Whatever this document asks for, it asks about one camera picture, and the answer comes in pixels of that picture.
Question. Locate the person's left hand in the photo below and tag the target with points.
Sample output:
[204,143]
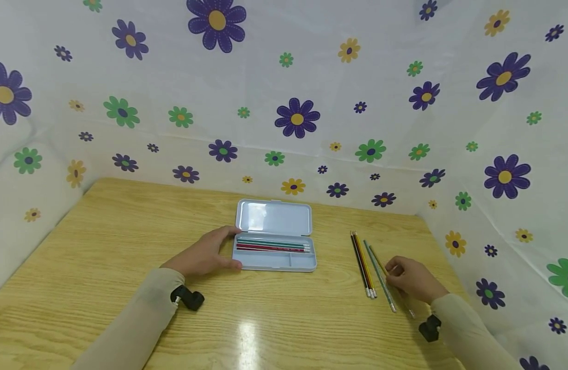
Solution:
[198,257]

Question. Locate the black wrist band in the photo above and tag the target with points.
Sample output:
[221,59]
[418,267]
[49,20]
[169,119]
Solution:
[190,297]
[431,328]

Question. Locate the person's right forearm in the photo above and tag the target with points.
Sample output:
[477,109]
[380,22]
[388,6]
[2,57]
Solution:
[469,334]

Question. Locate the person's left forearm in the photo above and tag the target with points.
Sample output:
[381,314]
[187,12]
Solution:
[136,318]

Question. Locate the person's right hand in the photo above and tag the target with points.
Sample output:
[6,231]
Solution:
[415,280]

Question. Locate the maroon pencil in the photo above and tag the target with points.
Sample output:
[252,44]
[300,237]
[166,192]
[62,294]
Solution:
[272,245]

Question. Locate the orange striped pencil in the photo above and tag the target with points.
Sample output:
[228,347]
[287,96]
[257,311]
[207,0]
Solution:
[365,264]

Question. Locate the person's left index finger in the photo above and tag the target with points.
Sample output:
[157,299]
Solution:
[226,232]

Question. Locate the person's left thumb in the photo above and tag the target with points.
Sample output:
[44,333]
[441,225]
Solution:
[228,264]

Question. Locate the black pencil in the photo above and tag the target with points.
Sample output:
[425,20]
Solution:
[360,264]

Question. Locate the yellow green pencil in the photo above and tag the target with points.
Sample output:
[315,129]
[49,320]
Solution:
[377,258]

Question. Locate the light blue pencil case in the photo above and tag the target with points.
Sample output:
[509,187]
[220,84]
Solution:
[274,218]

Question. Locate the red pencil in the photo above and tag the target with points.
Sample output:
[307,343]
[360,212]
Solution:
[270,249]

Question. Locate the person's right fingers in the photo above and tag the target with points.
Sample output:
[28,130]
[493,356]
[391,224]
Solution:
[394,272]

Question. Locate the grey green pencil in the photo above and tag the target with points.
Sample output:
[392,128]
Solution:
[378,275]

